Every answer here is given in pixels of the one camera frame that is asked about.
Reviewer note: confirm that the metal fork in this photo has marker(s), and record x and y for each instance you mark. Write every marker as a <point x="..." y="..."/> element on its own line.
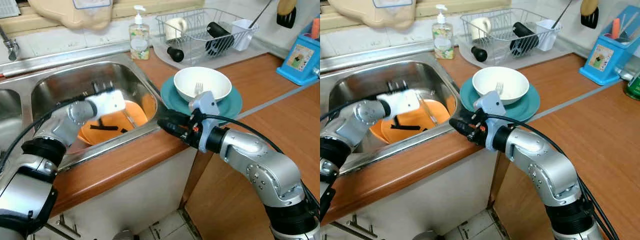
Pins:
<point x="198" y="89"/>
<point x="499" y="89"/>

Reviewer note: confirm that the orange plate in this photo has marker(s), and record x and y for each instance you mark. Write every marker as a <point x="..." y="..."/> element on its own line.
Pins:
<point x="405" y="136"/>
<point x="107" y="137"/>

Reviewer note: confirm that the black tumbler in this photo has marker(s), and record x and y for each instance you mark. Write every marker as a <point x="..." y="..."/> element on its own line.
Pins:
<point x="220" y="36"/>
<point x="524" y="36"/>

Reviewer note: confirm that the brown wooden cabinet door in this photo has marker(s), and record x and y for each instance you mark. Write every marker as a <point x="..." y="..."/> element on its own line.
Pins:
<point x="220" y="205"/>
<point x="520" y="205"/>

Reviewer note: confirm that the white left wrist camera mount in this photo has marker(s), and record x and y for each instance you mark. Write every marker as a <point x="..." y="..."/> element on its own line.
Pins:
<point x="110" y="102"/>
<point x="405" y="102"/>

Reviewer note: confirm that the white plastic cutlery cup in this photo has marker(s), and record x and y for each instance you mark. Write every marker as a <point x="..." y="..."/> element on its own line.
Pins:
<point x="547" y="35"/>
<point x="244" y="35"/>

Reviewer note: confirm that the beige plastic board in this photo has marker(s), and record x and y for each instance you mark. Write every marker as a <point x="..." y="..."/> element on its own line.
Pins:
<point x="65" y="15"/>
<point x="370" y="14"/>

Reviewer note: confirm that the chrome faucet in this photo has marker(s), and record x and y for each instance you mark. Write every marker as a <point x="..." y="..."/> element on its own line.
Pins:
<point x="11" y="50"/>

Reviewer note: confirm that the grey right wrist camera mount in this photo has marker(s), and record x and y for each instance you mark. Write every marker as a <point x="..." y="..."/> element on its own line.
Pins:
<point x="205" y="102"/>
<point x="492" y="102"/>

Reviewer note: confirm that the white bowl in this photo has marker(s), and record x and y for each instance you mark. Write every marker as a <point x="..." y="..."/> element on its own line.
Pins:
<point x="487" y="82"/>
<point x="190" y="82"/>

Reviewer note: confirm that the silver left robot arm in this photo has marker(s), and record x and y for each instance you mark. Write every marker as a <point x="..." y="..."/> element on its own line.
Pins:
<point x="65" y="125"/>
<point x="360" y="120"/>

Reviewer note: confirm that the teal plate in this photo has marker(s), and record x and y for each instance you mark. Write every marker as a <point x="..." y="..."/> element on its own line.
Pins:
<point x="530" y="102"/>
<point x="232" y="102"/>

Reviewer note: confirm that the metal countertop joint strip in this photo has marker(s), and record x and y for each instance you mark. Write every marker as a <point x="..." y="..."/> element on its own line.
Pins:
<point x="575" y="100"/>
<point x="280" y="99"/>

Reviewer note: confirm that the small black round knob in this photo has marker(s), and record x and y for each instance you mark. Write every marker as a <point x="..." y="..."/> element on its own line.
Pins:
<point x="479" y="54"/>
<point x="175" y="54"/>

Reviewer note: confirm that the grey ribbed rack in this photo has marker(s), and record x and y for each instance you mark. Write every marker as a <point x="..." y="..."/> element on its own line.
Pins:
<point x="9" y="9"/>

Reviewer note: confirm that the blue plastic utensil holder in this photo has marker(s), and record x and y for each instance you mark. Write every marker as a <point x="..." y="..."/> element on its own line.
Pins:
<point x="300" y="60"/>
<point x="602" y="60"/>

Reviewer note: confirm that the clear soap pump bottle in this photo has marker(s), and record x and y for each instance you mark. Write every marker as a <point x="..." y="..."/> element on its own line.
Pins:
<point x="139" y="44"/>
<point x="443" y="44"/>

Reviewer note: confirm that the grey plastic drain tray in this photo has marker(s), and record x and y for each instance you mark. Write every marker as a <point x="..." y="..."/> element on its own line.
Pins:
<point x="240" y="59"/>
<point x="545" y="57"/>

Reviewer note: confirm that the green can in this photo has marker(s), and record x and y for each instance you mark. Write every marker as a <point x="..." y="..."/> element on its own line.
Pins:
<point x="634" y="87"/>

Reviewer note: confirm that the stainless steel sink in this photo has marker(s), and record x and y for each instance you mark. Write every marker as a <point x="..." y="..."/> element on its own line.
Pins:
<point x="55" y="85"/>
<point x="350" y="85"/>

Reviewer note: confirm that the cream mug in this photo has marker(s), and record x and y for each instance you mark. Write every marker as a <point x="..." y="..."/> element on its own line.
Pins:
<point x="176" y="29"/>
<point x="481" y="29"/>

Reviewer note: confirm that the yellow window ledge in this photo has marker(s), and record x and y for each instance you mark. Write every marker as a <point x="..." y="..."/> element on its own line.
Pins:
<point x="422" y="9"/>
<point x="120" y="11"/>

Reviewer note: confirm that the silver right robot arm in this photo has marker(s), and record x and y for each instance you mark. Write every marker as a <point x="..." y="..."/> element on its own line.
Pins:
<point x="260" y="160"/>
<point x="545" y="160"/>

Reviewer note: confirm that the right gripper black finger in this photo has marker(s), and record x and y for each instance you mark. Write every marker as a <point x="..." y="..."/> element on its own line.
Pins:
<point x="176" y="134"/>
<point x="169" y="122"/>
<point x="460" y="123"/>
<point x="466" y="134"/>

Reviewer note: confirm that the white cabinet front panel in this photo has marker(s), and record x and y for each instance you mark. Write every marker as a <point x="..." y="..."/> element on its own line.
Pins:
<point x="140" y="200"/>
<point x="440" y="200"/>

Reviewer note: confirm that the grey robot leg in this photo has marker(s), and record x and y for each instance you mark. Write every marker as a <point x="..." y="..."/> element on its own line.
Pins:
<point x="124" y="236"/>
<point x="426" y="236"/>

